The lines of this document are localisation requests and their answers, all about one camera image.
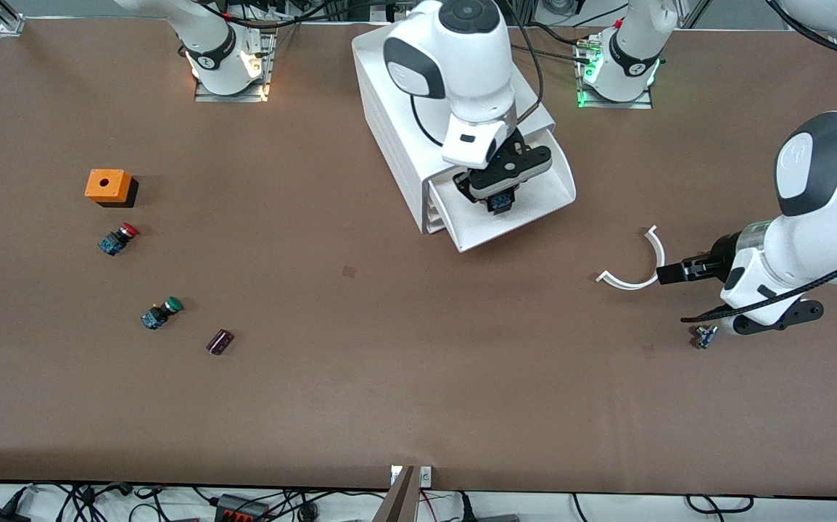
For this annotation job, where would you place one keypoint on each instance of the green push button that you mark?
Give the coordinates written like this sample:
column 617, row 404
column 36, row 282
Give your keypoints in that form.
column 159, row 314

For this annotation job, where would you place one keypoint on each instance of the black orange power strip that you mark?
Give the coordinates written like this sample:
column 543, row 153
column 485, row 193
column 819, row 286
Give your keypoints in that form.
column 241, row 511

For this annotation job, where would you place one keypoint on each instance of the white curved plastic strip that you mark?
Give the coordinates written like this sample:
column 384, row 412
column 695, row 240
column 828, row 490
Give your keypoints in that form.
column 629, row 284

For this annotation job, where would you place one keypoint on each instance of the yellow push button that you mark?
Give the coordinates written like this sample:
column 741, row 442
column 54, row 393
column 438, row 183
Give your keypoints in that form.
column 503, row 203

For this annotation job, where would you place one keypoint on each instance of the small blue grey component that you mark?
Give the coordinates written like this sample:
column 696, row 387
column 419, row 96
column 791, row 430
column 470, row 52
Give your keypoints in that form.
column 705, row 336

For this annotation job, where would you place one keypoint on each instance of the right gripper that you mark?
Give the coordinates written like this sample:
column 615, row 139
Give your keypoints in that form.
column 495, row 188

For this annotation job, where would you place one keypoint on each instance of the white drawer cabinet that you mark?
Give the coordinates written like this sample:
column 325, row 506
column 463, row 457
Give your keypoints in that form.
column 382, row 94

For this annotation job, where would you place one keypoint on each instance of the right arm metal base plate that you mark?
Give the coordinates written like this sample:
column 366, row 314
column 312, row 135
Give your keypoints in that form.
column 267, row 80

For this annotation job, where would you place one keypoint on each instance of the orange box with hole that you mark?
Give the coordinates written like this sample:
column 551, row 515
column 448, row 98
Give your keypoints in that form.
column 106, row 185

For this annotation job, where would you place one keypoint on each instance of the white plastic drawer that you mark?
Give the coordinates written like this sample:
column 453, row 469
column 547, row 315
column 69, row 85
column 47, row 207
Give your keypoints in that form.
column 534, row 206
column 435, row 212
column 438, row 224

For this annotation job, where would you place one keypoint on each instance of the wooden beam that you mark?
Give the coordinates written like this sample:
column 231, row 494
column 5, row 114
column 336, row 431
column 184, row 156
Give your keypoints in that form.
column 398, row 500

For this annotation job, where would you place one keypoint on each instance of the small white bracket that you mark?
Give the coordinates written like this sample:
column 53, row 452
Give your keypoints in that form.
column 426, row 476
column 395, row 475

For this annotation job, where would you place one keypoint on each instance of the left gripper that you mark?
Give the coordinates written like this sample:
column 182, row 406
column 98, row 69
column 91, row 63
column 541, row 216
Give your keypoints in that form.
column 717, row 261

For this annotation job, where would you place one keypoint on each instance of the red push button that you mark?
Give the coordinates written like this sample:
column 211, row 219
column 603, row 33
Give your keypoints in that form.
column 115, row 241

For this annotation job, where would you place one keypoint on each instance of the dark purple capacitor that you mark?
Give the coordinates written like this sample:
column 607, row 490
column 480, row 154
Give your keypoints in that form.
column 220, row 342

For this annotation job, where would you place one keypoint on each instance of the aluminium corner profile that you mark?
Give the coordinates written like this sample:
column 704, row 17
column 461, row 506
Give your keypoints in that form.
column 9, row 24

